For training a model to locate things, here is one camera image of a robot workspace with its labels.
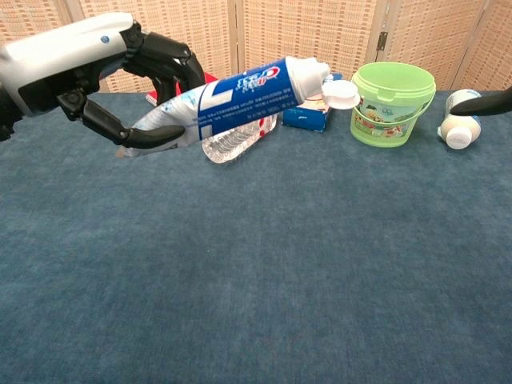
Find blue cookie box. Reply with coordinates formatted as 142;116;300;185
282;71;344;133

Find woven folding screen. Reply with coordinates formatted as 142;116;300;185
0;0;512;95

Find blue and white toothpaste tube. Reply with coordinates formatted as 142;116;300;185
115;55;361;159

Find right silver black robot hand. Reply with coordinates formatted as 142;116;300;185
451;86;512;118

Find red spiral notebook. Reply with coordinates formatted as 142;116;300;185
145;70;219;108

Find green plastic bucket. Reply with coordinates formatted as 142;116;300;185
350;62;438;149

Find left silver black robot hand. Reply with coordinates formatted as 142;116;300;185
0;11;207;151

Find white lotion bottle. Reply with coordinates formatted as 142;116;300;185
437;88;485;150

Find clear plastic water bottle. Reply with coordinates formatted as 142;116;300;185
201;114;281;165

